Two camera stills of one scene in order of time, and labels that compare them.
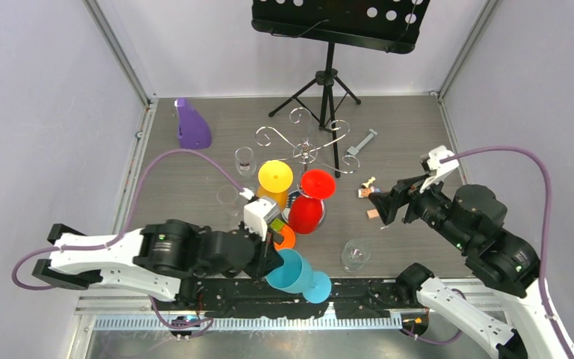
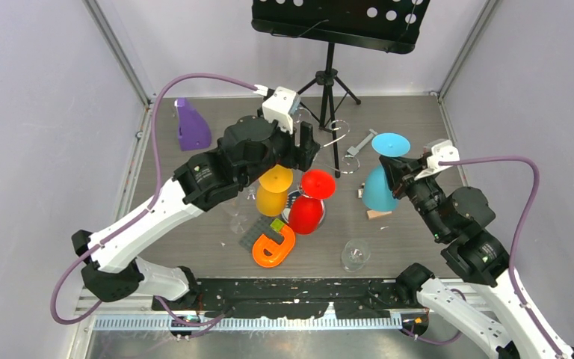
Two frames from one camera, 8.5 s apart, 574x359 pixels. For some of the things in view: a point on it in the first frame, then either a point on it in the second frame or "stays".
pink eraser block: (372, 214) stays
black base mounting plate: (349, 299) stays
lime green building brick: (277, 225) stays
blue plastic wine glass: (296, 276) → (377, 194)
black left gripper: (268, 258) → (300, 157)
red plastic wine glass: (306, 211) stays
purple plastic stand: (193, 131) stays
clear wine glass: (354, 254) stays
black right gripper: (386, 202) → (400, 172)
